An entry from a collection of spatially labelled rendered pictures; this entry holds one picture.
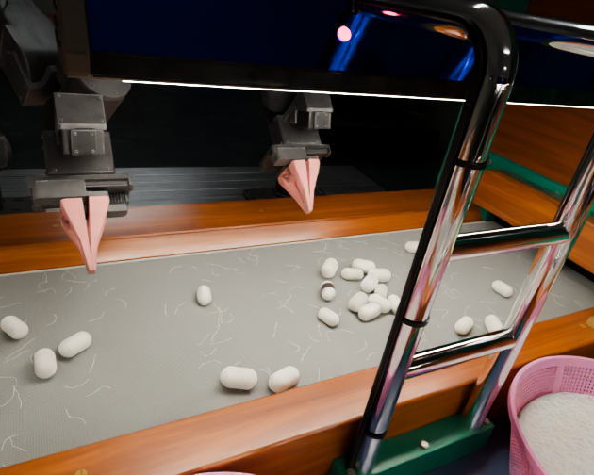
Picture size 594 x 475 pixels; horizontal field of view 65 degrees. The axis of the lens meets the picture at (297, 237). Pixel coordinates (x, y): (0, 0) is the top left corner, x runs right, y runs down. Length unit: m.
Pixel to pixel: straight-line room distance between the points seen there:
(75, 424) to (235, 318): 0.21
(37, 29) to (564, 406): 0.75
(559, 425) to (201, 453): 0.39
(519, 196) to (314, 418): 0.60
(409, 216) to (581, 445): 0.48
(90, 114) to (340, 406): 0.37
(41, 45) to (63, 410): 0.39
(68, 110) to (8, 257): 0.26
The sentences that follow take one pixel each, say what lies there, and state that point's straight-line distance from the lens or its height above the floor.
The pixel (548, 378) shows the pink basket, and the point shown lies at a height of 0.74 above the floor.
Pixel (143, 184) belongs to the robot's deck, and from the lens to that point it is 1.10.
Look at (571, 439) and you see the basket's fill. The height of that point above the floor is 0.73.
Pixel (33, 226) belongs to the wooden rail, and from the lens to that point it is 0.74.
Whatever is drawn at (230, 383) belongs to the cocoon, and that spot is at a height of 0.75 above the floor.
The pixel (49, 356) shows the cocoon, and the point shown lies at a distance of 0.53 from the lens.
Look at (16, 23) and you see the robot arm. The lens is 0.65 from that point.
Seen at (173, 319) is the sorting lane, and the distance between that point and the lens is 0.59.
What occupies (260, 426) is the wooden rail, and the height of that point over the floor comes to 0.77.
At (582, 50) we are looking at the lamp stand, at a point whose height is 1.10.
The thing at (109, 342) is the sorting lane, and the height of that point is 0.74.
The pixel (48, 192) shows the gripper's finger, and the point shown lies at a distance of 0.54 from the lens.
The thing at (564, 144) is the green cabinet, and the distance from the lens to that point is 0.96.
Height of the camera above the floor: 1.11
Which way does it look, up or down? 28 degrees down
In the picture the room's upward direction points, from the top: 10 degrees clockwise
